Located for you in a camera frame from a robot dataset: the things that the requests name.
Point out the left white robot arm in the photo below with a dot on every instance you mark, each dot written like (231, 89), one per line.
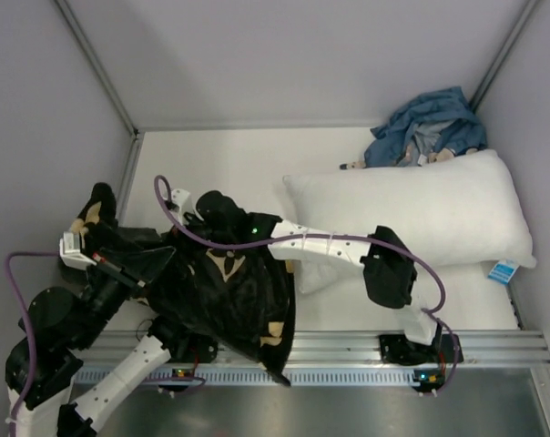
(41, 368)

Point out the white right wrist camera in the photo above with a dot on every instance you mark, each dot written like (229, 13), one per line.
(181, 206)

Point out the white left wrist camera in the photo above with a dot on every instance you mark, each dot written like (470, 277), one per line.
(70, 252)

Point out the perforated grey cable duct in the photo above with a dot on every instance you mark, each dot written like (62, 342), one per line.
(384, 377)

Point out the blue white pillow tag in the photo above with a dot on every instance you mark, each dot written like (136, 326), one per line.
(503, 271)

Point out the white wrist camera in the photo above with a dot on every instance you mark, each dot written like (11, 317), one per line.
(181, 206)
(70, 252)

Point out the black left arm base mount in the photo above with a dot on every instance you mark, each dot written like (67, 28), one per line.
(194, 348)

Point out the crumpled blue shirt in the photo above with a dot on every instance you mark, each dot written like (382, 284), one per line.
(433, 127)

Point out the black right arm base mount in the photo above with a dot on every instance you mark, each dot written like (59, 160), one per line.
(396, 349)

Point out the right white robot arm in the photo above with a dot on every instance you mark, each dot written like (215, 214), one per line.
(386, 265)

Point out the small plush toy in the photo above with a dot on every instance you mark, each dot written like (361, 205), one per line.
(353, 165)

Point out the black floral plush pillowcase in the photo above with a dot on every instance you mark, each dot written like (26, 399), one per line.
(243, 299)

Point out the large white pillow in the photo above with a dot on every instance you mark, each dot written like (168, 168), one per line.
(460, 211)

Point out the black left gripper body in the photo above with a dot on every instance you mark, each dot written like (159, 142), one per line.
(121, 273)

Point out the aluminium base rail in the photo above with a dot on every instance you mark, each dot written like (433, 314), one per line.
(480, 348)

